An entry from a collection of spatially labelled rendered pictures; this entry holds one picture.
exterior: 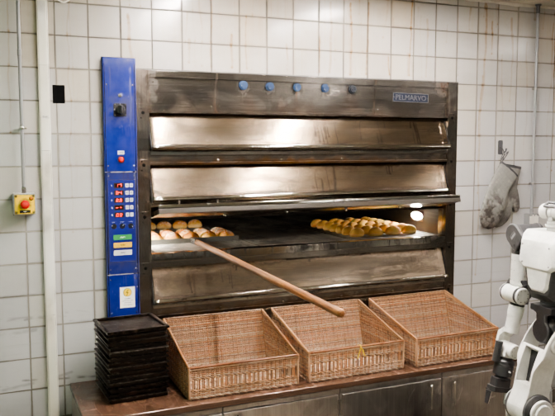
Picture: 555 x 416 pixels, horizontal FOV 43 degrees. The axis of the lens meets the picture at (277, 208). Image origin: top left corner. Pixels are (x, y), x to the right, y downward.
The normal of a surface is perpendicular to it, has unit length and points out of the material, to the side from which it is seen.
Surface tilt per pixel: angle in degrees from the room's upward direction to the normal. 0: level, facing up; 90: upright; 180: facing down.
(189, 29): 90
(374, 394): 91
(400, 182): 70
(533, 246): 90
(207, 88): 90
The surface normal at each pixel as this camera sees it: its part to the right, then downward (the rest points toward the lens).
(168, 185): 0.37, -0.26
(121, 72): 0.40, 0.08
